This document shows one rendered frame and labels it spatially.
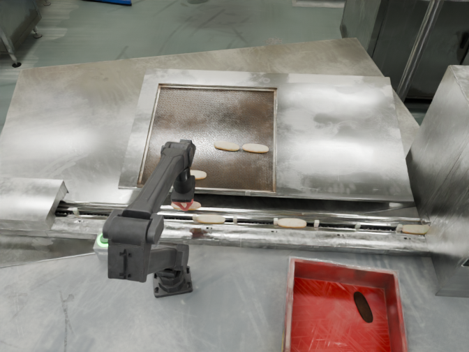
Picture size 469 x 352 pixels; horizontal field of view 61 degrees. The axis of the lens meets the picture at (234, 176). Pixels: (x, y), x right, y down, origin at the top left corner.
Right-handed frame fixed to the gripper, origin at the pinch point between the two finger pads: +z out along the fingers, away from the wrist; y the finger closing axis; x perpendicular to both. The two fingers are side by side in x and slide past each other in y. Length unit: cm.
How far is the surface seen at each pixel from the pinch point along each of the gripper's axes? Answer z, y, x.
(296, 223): 6.9, -0.9, -37.7
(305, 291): 10.6, -23.6, -39.8
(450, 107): -30, 18, -80
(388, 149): 1, 31, -73
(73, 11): 92, 310, 169
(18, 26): 64, 227, 180
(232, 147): -0.1, 27.5, -13.7
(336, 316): 11, -31, -48
